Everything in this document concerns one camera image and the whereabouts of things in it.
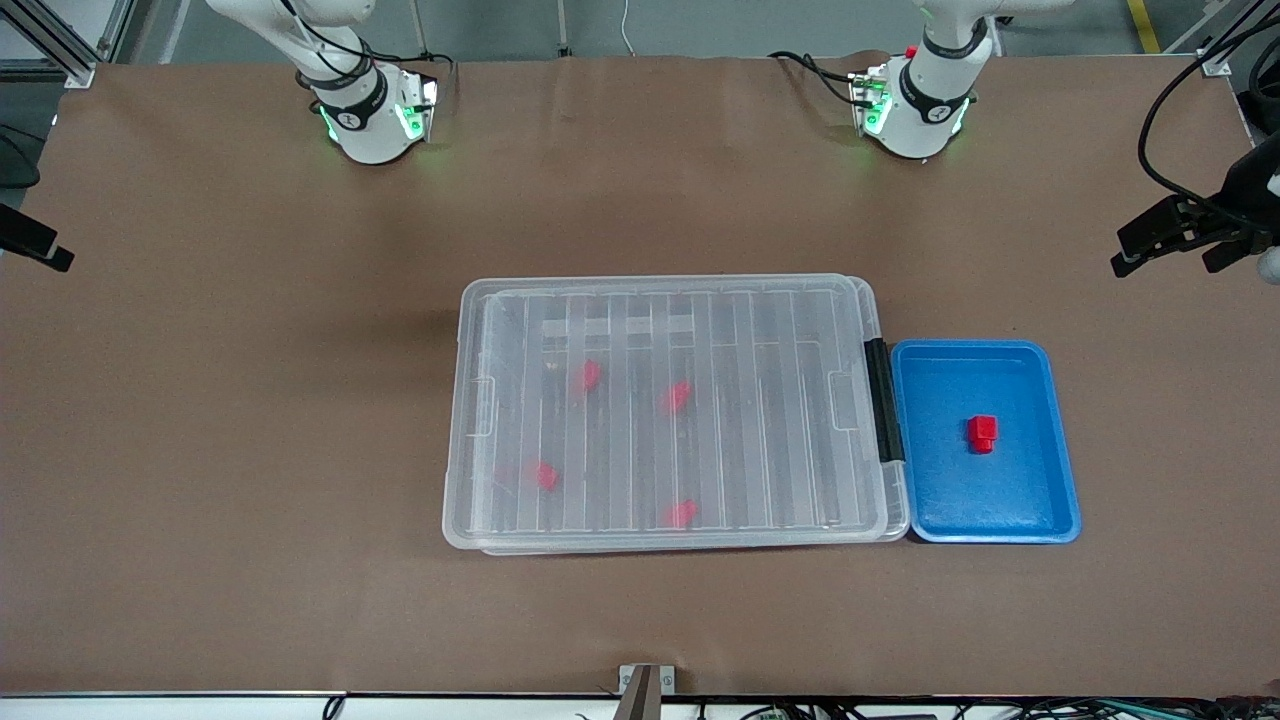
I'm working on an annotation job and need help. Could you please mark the aluminium frame profile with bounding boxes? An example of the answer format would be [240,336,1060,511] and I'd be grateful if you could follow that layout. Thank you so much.
[0,0,137,89]
[1195,0,1280,79]

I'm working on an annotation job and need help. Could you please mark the black left base cable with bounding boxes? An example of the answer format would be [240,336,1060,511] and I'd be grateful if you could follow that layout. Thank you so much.
[767,50,874,109]

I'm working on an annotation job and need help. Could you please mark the clear plastic box lid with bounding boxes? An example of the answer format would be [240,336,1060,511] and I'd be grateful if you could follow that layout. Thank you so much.
[442,274,892,552]

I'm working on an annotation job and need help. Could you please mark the tangled cables under table edge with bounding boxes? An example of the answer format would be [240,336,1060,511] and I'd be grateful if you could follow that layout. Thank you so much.
[690,695,1280,720]

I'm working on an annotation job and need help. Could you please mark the clear plastic storage box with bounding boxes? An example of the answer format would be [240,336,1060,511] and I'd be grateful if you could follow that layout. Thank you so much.
[442,274,912,555]

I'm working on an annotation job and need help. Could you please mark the brown table cover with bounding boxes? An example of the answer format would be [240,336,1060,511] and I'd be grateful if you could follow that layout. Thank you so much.
[0,54,1280,699]

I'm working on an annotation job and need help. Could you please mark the black box latch handle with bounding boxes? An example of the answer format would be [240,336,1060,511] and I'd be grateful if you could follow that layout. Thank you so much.
[864,339,907,464]

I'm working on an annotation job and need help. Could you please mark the blue plastic tray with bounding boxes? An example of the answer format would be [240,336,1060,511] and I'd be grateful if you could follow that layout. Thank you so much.
[889,339,1083,546]

